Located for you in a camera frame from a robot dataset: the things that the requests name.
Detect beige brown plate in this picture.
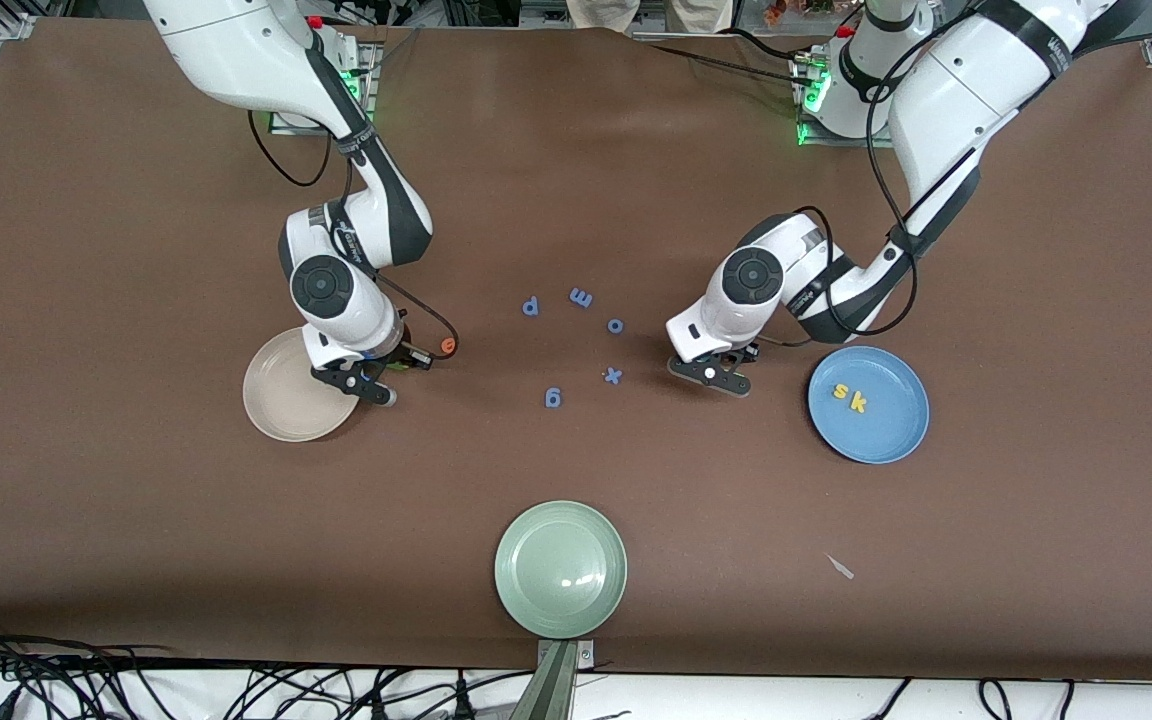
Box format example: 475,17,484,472
242,328,362,443

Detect blue plate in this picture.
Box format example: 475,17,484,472
807,345,931,465

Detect green plate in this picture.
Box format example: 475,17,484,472
494,500,629,640

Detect orange red background objects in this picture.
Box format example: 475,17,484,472
761,0,842,26

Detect person in beige trousers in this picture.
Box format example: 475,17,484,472
566,0,735,34

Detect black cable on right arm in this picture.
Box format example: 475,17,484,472
246,105,461,361

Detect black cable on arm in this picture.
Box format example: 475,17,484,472
761,0,1152,349
246,105,461,361

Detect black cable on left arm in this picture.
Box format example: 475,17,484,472
761,0,1152,349

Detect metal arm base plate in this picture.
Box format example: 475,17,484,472
796,55,903,149
269,42,379,137

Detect black cable on table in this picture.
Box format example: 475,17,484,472
648,40,817,86
726,26,812,65

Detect grey metal camera bracket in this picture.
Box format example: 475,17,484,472
511,638,597,720

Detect tangled black floor cables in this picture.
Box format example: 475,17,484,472
0,618,177,720

